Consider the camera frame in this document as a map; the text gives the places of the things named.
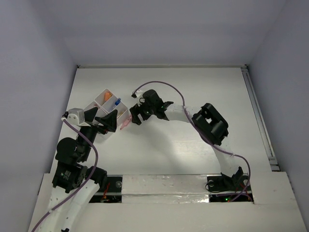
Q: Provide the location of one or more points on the orange cap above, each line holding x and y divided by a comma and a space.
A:
107, 96

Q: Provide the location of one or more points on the small spray bottle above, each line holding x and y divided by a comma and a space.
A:
117, 102

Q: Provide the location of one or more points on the pink highlighter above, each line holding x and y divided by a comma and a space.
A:
126, 122

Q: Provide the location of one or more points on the white compartment organizer tray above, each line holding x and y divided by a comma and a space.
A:
105, 107

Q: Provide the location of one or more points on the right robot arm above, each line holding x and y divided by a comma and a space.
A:
208, 122

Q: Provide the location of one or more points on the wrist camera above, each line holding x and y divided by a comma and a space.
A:
75, 116
138, 96

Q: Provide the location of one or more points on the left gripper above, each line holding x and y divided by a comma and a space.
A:
95, 126

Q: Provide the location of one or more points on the aluminium rail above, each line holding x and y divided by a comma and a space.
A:
260, 121

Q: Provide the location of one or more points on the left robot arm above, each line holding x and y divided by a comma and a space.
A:
77, 177

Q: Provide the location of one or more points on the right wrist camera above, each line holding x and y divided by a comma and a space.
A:
138, 96

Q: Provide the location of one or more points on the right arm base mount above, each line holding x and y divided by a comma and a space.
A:
219, 192

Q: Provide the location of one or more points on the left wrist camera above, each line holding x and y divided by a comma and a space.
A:
75, 116

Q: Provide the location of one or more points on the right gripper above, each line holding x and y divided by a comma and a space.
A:
135, 112

